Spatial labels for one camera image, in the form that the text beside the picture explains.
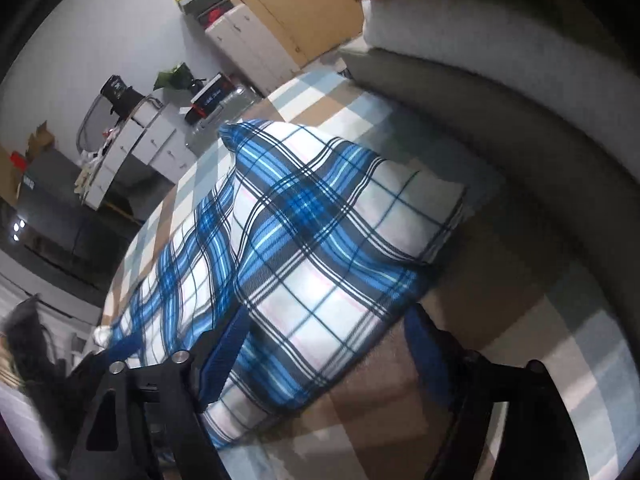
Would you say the white cabinet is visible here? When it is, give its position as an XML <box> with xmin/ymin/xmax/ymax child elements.
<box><xmin>205</xmin><ymin>2</ymin><xmax>301</xmax><ymax>98</ymax></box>

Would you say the black bag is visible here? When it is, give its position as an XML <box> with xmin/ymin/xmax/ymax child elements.
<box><xmin>100</xmin><ymin>75</ymin><xmax>146</xmax><ymax>113</ymax></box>

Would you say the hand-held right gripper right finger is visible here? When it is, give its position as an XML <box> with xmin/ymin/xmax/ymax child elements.
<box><xmin>404</xmin><ymin>303</ymin><xmax>592</xmax><ymax>480</ymax></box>

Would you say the grey padded headboard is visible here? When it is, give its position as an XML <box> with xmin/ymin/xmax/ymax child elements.
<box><xmin>337</xmin><ymin>0</ymin><xmax>640</xmax><ymax>321</ymax></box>

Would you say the black duvet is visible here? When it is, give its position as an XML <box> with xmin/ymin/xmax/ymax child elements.
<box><xmin>2</xmin><ymin>295</ymin><xmax>66</xmax><ymax>388</ymax></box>

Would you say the white desk with drawers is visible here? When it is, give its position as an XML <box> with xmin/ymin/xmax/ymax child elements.
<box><xmin>82</xmin><ymin>97</ymin><xmax>198</xmax><ymax>211</ymax></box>

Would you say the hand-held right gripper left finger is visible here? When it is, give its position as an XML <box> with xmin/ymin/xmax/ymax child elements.
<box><xmin>66</xmin><ymin>304</ymin><xmax>254</xmax><ymax>480</ymax></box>

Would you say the dark grey refrigerator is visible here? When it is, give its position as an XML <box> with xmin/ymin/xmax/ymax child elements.
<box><xmin>15</xmin><ymin>152</ymin><xmax>151</xmax><ymax>221</ymax></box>

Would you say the blue white plaid shirt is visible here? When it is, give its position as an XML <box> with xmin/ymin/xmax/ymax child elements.
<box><xmin>97</xmin><ymin>119</ymin><xmax>468</xmax><ymax>448</ymax></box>

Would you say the black glass wardrobe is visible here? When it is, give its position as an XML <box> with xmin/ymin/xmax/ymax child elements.
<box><xmin>0</xmin><ymin>195</ymin><xmax>133</xmax><ymax>291</ymax></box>

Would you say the desk clutter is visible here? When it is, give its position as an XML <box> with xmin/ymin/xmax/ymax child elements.
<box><xmin>75</xmin><ymin>127</ymin><xmax>123</xmax><ymax>196</ymax></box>

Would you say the wooden door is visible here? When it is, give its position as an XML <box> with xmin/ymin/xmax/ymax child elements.
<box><xmin>190</xmin><ymin>0</ymin><xmax>366</xmax><ymax>68</ymax></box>

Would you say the black box with red print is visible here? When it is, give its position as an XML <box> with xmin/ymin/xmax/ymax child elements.
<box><xmin>197</xmin><ymin>4</ymin><xmax>236</xmax><ymax>27</ymax></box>

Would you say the black printed shoe box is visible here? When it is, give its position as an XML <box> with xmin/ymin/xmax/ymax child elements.
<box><xmin>184</xmin><ymin>72</ymin><xmax>236</xmax><ymax>123</ymax></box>

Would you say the open cardboard box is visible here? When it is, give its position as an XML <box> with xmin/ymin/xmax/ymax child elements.
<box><xmin>25</xmin><ymin>120</ymin><xmax>56</xmax><ymax>161</ymax></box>

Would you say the checkered bed sheet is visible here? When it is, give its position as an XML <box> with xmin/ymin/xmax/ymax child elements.
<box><xmin>100</xmin><ymin>67</ymin><xmax>640</xmax><ymax>480</ymax></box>

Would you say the black wrapped bouquet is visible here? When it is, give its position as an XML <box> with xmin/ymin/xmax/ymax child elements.
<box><xmin>152</xmin><ymin>62</ymin><xmax>193</xmax><ymax>91</ymax></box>

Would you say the silver suitcase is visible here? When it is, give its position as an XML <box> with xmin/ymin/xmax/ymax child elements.
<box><xmin>185</xmin><ymin>85</ymin><xmax>261</xmax><ymax>156</ymax></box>

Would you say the arched grey mirror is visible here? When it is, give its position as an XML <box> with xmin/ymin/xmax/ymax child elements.
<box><xmin>75</xmin><ymin>95</ymin><xmax>131</xmax><ymax>156</ymax></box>

